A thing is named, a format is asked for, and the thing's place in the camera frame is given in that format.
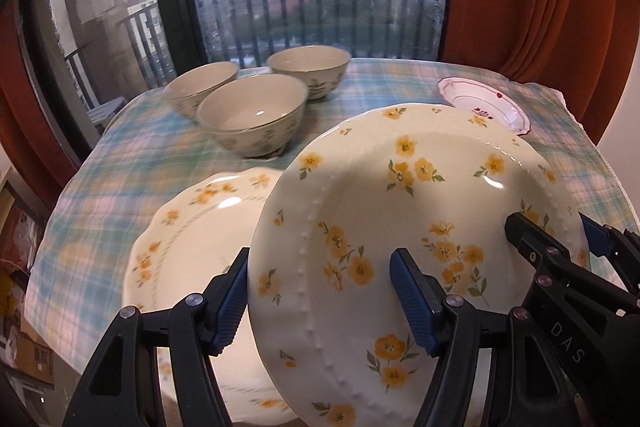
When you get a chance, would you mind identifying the grey plastic crate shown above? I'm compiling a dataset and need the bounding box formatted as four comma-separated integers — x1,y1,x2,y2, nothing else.
86,96,127,128

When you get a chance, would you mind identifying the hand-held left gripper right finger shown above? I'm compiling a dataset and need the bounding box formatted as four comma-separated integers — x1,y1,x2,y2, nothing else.
389,248,581,427

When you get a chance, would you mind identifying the beaded-rim yellow flower plate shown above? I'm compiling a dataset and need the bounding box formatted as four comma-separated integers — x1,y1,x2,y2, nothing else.
247,104,591,427

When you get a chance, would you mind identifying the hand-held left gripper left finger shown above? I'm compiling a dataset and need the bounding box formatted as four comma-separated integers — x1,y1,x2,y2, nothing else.
62,247,251,427

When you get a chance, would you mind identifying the cardboard box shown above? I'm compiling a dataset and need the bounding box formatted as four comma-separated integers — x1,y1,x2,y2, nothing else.
19,331,56,389

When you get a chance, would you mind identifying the cream floral bowl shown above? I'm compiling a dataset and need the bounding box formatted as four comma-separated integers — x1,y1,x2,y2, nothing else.
267,46,352,102
162,61,241,120
196,73,308,159

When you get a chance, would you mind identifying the scalloped yellow flower plate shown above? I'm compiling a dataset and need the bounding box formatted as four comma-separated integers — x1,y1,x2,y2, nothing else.
122,167,301,425

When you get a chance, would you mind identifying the pastel plaid tablecloth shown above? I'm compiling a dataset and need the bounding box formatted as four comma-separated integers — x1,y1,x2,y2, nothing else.
25,57,631,373

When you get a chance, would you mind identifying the small pink-rimmed plate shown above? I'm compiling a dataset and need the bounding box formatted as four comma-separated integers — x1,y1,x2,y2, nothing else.
436,77,531,138

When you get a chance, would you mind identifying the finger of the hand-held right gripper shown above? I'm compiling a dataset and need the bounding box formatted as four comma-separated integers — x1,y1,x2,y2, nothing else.
580,216,640,291
504,211,640,427

